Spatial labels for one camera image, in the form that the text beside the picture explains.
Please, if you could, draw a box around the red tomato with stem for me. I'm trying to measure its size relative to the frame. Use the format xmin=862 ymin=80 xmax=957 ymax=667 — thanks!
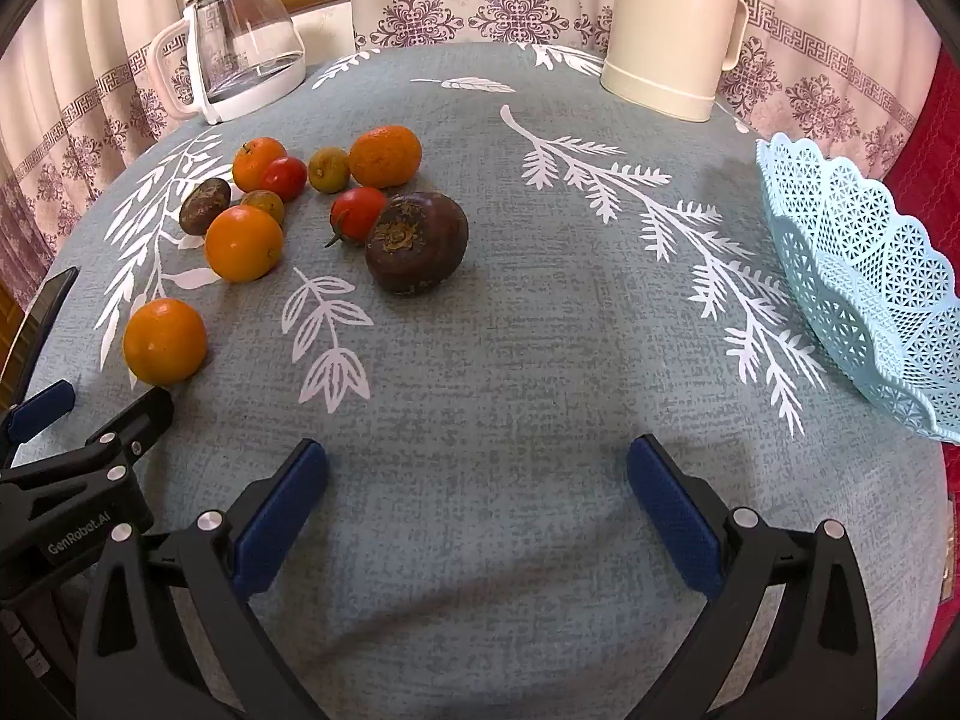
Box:
xmin=325 ymin=187 xmax=389 ymax=248

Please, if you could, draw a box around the black smartphone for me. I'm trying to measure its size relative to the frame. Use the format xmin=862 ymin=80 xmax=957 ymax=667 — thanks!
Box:
xmin=4 ymin=266 xmax=80 ymax=410

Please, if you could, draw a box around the light blue plastic basket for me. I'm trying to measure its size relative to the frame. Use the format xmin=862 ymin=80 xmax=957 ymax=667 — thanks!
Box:
xmin=755 ymin=132 xmax=960 ymax=445

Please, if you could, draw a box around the cream thermos jug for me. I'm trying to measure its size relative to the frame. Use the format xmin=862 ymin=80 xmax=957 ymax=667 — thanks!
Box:
xmin=600 ymin=0 xmax=749 ymax=123

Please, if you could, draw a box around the glass kettle with white handle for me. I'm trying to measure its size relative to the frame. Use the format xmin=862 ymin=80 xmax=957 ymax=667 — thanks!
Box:
xmin=147 ymin=0 xmax=307 ymax=125

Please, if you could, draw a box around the wooden door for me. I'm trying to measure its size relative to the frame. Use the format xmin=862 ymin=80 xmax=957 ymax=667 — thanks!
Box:
xmin=0 ymin=281 xmax=31 ymax=383

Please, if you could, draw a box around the brown passion fruit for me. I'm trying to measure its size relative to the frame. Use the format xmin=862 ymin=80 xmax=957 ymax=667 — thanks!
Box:
xmin=178 ymin=177 xmax=232 ymax=236

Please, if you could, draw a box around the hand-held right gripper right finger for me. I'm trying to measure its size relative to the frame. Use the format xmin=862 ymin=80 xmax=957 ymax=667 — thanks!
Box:
xmin=622 ymin=433 xmax=878 ymax=720

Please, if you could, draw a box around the round orange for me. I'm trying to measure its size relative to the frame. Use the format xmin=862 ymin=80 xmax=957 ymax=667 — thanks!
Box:
xmin=123 ymin=298 xmax=209 ymax=385
xmin=232 ymin=136 xmax=288 ymax=193
xmin=205 ymin=205 xmax=285 ymax=284

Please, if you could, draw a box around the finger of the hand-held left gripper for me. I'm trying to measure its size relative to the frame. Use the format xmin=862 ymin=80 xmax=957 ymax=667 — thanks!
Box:
xmin=0 ymin=388 xmax=175 ymax=500
xmin=0 ymin=381 xmax=76 ymax=464

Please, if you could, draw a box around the red cloth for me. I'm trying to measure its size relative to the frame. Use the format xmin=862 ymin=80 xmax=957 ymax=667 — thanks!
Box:
xmin=881 ymin=45 xmax=960 ymax=203

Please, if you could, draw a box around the dark purple round fruit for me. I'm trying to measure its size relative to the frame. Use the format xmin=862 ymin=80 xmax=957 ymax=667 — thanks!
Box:
xmin=365 ymin=192 xmax=470 ymax=297

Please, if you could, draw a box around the large orange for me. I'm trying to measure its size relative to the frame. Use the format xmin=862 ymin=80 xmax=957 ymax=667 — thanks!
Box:
xmin=349 ymin=125 xmax=422 ymax=188

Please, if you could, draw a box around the yellow-green round fruit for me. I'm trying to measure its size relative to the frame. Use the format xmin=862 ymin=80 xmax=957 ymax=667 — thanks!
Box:
xmin=307 ymin=146 xmax=352 ymax=194

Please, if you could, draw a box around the small greenish mandarin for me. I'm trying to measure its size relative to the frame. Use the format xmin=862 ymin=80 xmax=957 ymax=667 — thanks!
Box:
xmin=238 ymin=190 xmax=286 ymax=226

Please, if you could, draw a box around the grey leaf-print tablecloth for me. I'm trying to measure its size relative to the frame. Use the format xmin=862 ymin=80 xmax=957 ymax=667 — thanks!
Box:
xmin=11 ymin=41 xmax=953 ymax=720

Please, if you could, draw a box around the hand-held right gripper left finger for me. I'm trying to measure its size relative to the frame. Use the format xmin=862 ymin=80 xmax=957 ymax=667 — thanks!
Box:
xmin=75 ymin=439 xmax=331 ymax=720

